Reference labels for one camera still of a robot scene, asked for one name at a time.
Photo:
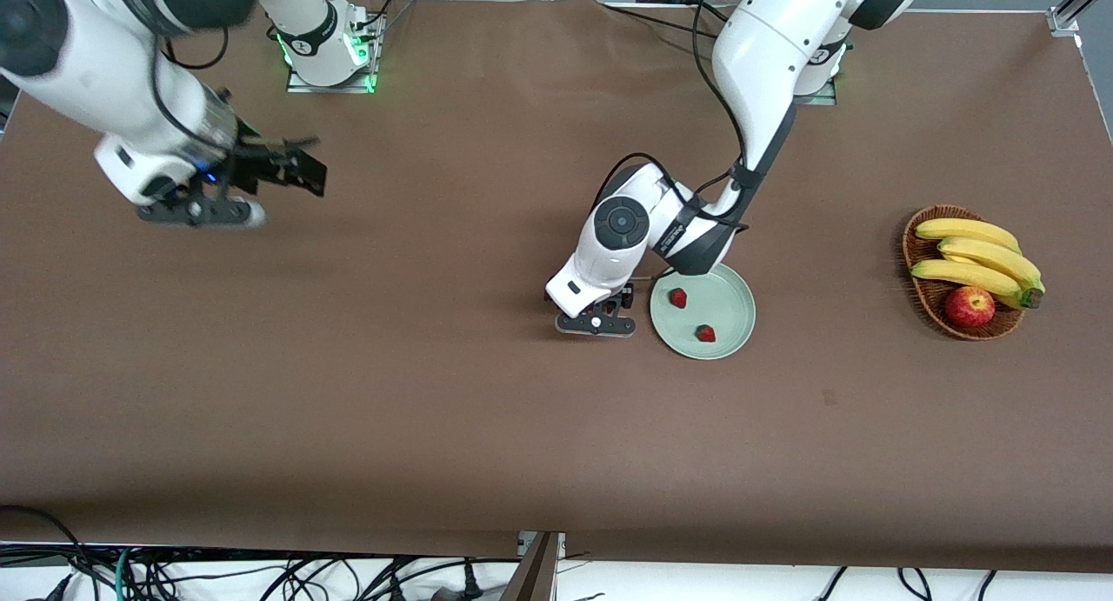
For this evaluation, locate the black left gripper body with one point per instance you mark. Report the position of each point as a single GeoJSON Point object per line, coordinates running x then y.
{"type": "Point", "coordinates": [619, 302]}

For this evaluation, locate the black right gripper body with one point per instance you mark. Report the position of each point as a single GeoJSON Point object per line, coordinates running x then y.
{"type": "Point", "coordinates": [257, 162]}

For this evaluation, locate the round red strawberry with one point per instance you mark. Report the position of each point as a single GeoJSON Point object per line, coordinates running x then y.
{"type": "Point", "coordinates": [677, 298]}

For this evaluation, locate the red strawberry green cap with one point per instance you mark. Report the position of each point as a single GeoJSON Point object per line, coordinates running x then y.
{"type": "Point", "coordinates": [705, 332]}

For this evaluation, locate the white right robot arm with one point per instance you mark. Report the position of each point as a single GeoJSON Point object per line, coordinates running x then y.
{"type": "Point", "coordinates": [104, 79]}

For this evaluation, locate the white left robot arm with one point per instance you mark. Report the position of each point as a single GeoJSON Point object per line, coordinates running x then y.
{"type": "Point", "coordinates": [765, 44]}

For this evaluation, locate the light green round plate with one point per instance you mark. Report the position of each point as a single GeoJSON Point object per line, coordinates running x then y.
{"type": "Point", "coordinates": [726, 310]}

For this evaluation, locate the brown table cover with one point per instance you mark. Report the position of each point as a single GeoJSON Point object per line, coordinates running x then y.
{"type": "Point", "coordinates": [261, 410]}

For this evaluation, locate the brown wicker basket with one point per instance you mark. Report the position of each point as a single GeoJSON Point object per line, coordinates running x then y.
{"type": "Point", "coordinates": [929, 305]}

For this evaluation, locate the yellow banana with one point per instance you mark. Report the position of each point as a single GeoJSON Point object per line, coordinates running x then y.
{"type": "Point", "coordinates": [965, 275]}
{"type": "Point", "coordinates": [965, 230]}
{"type": "Point", "coordinates": [991, 255]}

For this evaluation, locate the red apple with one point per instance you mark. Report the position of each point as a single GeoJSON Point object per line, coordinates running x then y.
{"type": "Point", "coordinates": [969, 307]}

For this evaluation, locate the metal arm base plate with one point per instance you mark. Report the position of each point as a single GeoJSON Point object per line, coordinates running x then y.
{"type": "Point", "coordinates": [335, 86]}
{"type": "Point", "coordinates": [822, 99]}

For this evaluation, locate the silver metal bracket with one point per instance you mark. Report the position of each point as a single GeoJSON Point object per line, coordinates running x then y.
{"type": "Point", "coordinates": [525, 542]}

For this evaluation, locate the dark table post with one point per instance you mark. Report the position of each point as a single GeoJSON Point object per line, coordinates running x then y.
{"type": "Point", "coordinates": [535, 575]}

